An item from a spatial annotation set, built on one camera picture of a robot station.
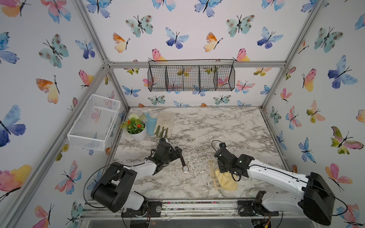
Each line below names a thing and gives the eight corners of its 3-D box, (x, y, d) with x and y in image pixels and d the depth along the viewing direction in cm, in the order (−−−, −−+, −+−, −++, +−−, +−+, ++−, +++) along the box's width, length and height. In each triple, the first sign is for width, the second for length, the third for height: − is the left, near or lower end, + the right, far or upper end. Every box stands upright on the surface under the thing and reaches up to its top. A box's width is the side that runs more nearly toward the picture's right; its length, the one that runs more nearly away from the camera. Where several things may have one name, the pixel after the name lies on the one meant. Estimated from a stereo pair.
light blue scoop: (147, 136, 105) (146, 134, 103) (145, 115, 118) (144, 113, 116) (159, 133, 106) (158, 131, 104) (155, 113, 119) (155, 111, 118)
